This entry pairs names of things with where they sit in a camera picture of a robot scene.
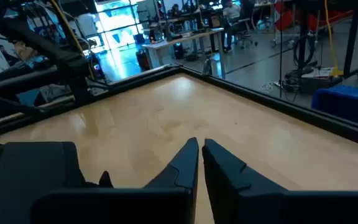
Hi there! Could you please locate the floor electronics box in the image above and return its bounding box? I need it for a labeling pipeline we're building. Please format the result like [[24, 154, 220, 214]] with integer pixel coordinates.
[[283, 65, 344, 95]]

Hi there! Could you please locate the person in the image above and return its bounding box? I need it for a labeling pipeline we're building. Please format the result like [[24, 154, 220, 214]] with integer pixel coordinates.
[[168, 3, 182, 19], [221, 0, 242, 53]]

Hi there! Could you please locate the black computer tower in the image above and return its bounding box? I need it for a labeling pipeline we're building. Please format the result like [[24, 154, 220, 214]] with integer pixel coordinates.
[[85, 53, 107, 82]]

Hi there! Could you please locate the black table frame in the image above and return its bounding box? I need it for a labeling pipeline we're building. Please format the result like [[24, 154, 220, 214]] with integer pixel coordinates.
[[0, 63, 358, 152]]

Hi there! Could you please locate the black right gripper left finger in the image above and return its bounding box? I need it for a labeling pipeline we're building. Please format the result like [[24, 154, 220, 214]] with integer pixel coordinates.
[[31, 137, 200, 224]]

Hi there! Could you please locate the red storage bin rack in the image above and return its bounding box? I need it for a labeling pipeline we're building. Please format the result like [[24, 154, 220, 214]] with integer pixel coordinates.
[[273, 0, 354, 32]]

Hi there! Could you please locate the coiled black cable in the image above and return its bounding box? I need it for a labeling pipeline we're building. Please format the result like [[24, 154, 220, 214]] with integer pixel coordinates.
[[292, 30, 318, 68]]

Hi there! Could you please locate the yellow hanging cable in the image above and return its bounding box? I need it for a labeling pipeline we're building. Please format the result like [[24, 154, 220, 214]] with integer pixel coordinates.
[[323, 0, 344, 77]]

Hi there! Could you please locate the black office chair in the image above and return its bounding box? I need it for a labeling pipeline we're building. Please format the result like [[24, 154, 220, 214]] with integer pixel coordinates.
[[233, 17, 259, 47]]

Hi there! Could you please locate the blue plastic bin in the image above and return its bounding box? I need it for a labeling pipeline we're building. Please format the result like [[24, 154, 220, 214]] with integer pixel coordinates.
[[311, 84, 358, 130]]

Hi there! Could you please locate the black stand pole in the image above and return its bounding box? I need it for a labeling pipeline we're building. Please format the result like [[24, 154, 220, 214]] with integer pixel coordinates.
[[342, 0, 358, 79]]

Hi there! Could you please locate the small black computer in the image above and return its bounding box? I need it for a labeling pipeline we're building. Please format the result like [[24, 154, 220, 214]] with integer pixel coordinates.
[[172, 42, 185, 60]]

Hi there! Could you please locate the light wooden desk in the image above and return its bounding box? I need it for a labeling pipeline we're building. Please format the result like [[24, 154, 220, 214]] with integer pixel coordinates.
[[141, 27, 227, 79]]

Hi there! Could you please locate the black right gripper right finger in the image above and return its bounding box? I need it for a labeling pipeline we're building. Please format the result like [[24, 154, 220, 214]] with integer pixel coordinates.
[[202, 139, 358, 224]]

